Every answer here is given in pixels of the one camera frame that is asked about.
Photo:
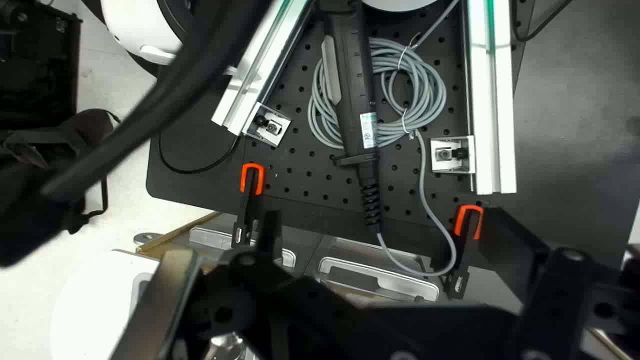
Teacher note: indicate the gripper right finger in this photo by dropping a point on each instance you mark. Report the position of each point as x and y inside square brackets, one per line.
[560, 300]

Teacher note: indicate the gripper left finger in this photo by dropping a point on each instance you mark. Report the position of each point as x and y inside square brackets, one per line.
[225, 300]

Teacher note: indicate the orange and black clamp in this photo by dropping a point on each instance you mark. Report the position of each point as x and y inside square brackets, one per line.
[248, 200]
[465, 245]

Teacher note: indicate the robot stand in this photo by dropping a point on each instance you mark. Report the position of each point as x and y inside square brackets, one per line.
[310, 170]

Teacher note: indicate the black bag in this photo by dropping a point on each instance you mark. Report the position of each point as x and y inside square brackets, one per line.
[60, 135]

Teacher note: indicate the black case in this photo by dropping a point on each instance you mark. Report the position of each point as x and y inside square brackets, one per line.
[35, 65]

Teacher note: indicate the black handheld enabling switch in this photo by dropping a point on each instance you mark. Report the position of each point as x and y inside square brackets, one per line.
[352, 90]

